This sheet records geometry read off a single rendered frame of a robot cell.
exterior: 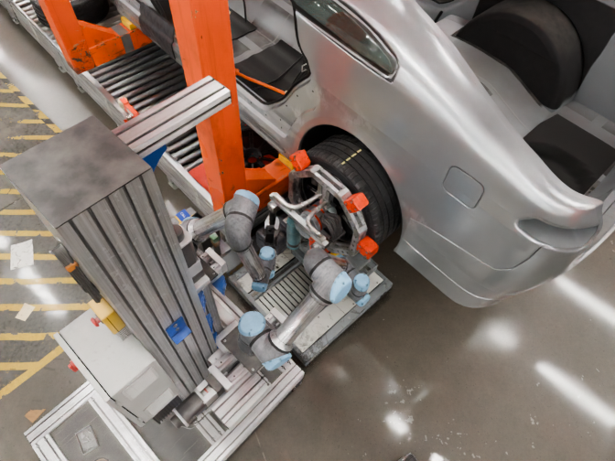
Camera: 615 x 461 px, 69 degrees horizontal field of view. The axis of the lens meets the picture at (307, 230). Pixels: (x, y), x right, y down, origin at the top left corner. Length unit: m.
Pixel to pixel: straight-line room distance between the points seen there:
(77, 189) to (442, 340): 2.57
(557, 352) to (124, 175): 3.00
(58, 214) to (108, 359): 0.81
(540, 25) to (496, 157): 1.61
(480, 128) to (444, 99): 0.18
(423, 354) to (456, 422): 0.44
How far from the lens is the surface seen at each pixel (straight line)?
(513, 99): 3.28
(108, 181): 1.12
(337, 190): 2.22
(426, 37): 1.94
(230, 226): 1.84
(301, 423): 2.89
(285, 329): 1.85
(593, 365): 3.60
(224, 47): 1.95
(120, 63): 4.56
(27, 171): 1.22
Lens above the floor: 2.84
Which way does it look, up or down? 57 degrees down
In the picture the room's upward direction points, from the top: 5 degrees clockwise
